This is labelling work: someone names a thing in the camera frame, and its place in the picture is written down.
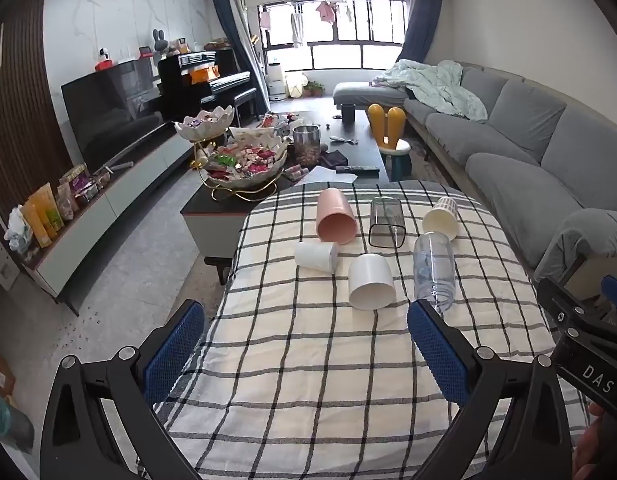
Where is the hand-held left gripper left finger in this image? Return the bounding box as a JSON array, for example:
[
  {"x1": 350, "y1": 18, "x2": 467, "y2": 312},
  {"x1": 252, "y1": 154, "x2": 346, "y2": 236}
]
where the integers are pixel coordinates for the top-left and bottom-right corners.
[{"x1": 38, "y1": 299, "x2": 206, "y2": 480}]

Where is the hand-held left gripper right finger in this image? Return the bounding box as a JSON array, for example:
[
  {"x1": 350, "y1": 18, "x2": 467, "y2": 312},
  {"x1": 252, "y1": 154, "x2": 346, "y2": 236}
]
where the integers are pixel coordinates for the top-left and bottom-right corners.
[{"x1": 407, "y1": 299, "x2": 577, "y2": 480}]

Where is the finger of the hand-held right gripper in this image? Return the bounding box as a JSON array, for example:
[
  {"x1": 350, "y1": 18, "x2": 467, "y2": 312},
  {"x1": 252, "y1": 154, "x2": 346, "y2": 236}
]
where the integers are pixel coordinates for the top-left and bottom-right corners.
[
  {"x1": 601, "y1": 274, "x2": 617, "y2": 321},
  {"x1": 537, "y1": 277, "x2": 603, "y2": 342}
]

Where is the clear bluish plastic cup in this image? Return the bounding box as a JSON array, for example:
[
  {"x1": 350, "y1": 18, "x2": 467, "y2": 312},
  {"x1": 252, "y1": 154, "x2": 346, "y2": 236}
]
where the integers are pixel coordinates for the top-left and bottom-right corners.
[{"x1": 413, "y1": 231, "x2": 456, "y2": 314}]

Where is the large white cup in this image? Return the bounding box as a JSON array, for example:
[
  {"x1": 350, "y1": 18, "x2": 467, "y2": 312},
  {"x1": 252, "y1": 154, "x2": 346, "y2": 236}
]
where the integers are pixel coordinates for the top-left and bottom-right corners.
[{"x1": 348, "y1": 253, "x2": 397, "y2": 310}]

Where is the cream ribbed cup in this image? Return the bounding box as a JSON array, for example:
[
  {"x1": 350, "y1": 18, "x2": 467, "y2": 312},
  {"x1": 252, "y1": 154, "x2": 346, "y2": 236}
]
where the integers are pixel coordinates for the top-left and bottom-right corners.
[{"x1": 422, "y1": 197, "x2": 460, "y2": 241}]

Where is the dark clear glass cup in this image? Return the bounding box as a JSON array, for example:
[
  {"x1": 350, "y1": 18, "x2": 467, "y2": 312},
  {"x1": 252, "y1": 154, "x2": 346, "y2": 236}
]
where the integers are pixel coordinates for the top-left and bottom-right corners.
[{"x1": 369, "y1": 197, "x2": 407, "y2": 249}]

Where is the small white cup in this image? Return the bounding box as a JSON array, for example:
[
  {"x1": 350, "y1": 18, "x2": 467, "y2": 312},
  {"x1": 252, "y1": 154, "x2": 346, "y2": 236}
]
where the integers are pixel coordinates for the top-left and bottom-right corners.
[{"x1": 294, "y1": 241, "x2": 338, "y2": 274}]

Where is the pink cup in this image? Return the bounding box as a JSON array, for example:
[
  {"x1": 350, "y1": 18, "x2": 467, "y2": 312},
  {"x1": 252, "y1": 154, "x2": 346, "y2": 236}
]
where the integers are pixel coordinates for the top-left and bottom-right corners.
[{"x1": 316, "y1": 187, "x2": 359, "y2": 246}]

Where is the person's right hand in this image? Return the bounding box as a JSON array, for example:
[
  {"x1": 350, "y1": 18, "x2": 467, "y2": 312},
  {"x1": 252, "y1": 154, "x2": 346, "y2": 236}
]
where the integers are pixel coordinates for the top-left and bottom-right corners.
[{"x1": 571, "y1": 402, "x2": 612, "y2": 480}]

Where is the black white checked tablecloth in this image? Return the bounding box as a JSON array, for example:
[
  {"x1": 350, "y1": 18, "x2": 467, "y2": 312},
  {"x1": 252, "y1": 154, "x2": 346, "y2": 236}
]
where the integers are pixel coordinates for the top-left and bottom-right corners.
[{"x1": 153, "y1": 180, "x2": 589, "y2": 480}]

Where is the dark coffee table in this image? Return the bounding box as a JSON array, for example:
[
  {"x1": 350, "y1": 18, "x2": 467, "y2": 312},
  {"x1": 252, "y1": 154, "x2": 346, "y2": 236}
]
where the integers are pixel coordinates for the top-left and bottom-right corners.
[{"x1": 181, "y1": 110, "x2": 392, "y2": 286}]

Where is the pale green television cabinet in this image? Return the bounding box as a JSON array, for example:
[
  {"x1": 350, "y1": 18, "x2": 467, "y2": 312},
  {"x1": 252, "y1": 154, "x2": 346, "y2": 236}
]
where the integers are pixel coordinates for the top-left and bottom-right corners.
[{"x1": 33, "y1": 130, "x2": 209, "y2": 317}]

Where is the cardboard box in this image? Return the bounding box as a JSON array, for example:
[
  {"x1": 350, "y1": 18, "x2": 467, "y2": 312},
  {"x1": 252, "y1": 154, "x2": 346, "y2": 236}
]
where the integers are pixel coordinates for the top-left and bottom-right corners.
[{"x1": 0, "y1": 355, "x2": 17, "y2": 396}]

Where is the purple snack packet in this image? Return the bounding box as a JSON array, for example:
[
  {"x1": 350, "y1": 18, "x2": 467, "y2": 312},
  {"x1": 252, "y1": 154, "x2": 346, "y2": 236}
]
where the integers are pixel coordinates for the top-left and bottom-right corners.
[{"x1": 61, "y1": 165, "x2": 102, "y2": 209}]

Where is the grey sofa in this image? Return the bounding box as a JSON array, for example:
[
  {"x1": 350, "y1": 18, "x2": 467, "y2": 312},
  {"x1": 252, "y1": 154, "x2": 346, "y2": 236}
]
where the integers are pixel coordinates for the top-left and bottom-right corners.
[{"x1": 333, "y1": 62, "x2": 617, "y2": 282}]

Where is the orange snack packet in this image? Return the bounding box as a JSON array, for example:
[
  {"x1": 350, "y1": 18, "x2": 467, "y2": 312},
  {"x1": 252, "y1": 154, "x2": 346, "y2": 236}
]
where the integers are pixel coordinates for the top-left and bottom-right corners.
[{"x1": 21, "y1": 183, "x2": 58, "y2": 249}]

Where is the white crumpled cloth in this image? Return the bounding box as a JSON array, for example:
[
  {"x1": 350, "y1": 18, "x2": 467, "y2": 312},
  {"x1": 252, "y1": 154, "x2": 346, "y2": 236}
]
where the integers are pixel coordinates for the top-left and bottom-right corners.
[{"x1": 7, "y1": 207, "x2": 35, "y2": 256}]

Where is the tiered white candy bowl stand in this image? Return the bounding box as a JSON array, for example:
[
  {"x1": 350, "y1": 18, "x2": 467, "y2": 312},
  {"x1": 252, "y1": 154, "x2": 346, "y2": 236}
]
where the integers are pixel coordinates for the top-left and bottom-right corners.
[{"x1": 174, "y1": 105, "x2": 289, "y2": 202}]

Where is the white paper sheet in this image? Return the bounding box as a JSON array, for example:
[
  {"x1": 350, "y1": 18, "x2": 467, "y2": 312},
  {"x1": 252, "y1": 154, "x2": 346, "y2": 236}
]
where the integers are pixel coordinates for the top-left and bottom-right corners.
[{"x1": 301, "y1": 166, "x2": 357, "y2": 186}]

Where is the dark cloth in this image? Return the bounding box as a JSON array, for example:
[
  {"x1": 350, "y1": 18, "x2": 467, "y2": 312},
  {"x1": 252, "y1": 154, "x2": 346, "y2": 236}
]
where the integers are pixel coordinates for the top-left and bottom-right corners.
[{"x1": 319, "y1": 149, "x2": 352, "y2": 169}]

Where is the glass snack jar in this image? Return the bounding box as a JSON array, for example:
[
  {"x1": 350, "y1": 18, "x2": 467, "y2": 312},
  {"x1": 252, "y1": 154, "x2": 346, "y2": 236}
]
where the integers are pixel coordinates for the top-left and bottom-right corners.
[{"x1": 292, "y1": 125, "x2": 322, "y2": 166}]

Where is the yellow rabbit ear stool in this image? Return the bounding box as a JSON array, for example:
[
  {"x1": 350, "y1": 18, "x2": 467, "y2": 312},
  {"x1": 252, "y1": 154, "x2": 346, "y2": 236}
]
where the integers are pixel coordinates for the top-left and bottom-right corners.
[{"x1": 367, "y1": 103, "x2": 412, "y2": 179}]

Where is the black flat television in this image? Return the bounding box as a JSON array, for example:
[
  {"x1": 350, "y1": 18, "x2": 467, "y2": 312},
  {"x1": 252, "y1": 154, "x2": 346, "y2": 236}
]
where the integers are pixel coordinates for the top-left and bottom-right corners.
[{"x1": 61, "y1": 57, "x2": 165, "y2": 173}]

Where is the pale green blanket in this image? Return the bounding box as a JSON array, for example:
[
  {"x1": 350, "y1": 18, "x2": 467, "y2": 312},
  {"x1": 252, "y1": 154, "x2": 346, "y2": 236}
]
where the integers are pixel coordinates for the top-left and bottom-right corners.
[{"x1": 373, "y1": 59, "x2": 489, "y2": 123}]

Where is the black upright piano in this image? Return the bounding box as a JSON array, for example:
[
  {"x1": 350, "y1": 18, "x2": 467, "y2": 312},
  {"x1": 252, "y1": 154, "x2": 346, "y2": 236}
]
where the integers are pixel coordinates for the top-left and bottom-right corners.
[{"x1": 157, "y1": 50, "x2": 259, "y2": 127}]

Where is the white air purifier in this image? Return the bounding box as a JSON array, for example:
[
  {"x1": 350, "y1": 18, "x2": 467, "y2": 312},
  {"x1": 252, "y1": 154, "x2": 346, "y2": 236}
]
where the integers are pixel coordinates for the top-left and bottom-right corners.
[{"x1": 266, "y1": 62, "x2": 286, "y2": 101}]

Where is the blue curtain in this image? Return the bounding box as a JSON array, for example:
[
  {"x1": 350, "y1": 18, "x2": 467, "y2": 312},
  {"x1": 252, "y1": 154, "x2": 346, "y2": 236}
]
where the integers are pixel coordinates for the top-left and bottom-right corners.
[
  {"x1": 399, "y1": 0, "x2": 445, "y2": 66},
  {"x1": 208, "y1": 0, "x2": 270, "y2": 117}
]

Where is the white hanging garment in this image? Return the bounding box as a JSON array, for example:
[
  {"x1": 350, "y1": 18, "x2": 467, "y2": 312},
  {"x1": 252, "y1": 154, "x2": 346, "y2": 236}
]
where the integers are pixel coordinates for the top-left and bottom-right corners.
[{"x1": 290, "y1": 12, "x2": 307, "y2": 49}]

